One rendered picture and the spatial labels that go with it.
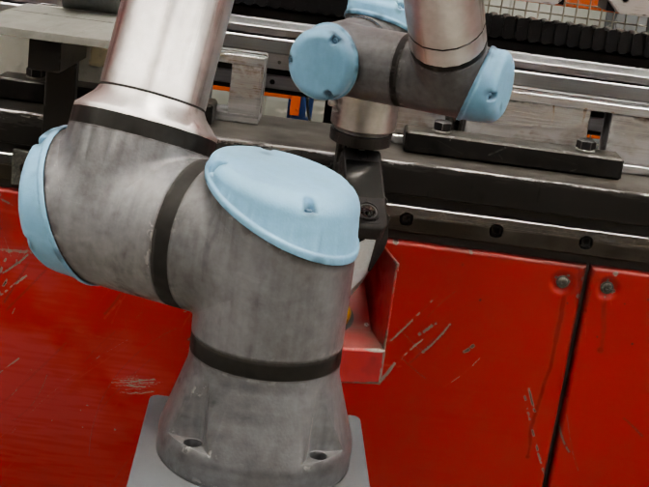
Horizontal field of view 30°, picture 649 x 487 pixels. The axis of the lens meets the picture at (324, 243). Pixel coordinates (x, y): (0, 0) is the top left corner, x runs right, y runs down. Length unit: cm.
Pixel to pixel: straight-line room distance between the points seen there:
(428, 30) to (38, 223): 42
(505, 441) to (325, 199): 93
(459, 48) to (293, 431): 44
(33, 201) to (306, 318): 23
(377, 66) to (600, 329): 62
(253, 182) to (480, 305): 85
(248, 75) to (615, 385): 66
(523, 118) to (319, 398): 90
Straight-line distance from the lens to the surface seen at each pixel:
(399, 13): 133
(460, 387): 170
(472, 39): 116
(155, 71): 93
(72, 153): 94
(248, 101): 171
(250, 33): 196
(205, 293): 88
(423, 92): 121
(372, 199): 134
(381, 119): 136
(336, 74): 122
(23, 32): 150
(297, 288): 85
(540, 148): 168
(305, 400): 89
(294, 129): 172
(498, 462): 175
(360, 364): 141
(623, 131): 175
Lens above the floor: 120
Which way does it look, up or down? 16 degrees down
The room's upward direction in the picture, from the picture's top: 8 degrees clockwise
